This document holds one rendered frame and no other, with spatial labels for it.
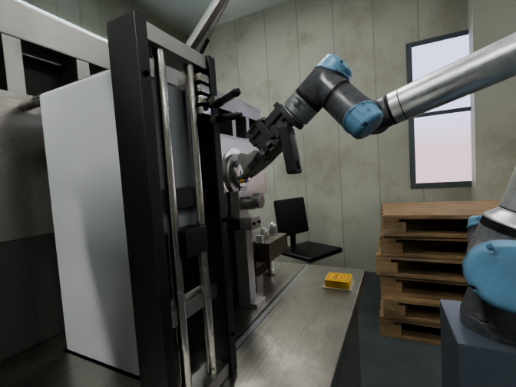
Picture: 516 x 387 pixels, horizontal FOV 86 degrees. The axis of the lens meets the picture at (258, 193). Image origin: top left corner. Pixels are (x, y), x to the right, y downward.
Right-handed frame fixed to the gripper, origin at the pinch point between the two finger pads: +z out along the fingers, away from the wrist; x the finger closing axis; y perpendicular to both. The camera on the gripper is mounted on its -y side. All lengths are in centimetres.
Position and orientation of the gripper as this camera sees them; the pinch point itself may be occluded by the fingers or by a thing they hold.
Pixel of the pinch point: (246, 178)
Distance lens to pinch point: 73.9
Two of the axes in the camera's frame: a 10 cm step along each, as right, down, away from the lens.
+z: -6.5, 6.6, 3.8
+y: -6.2, -7.4, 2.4
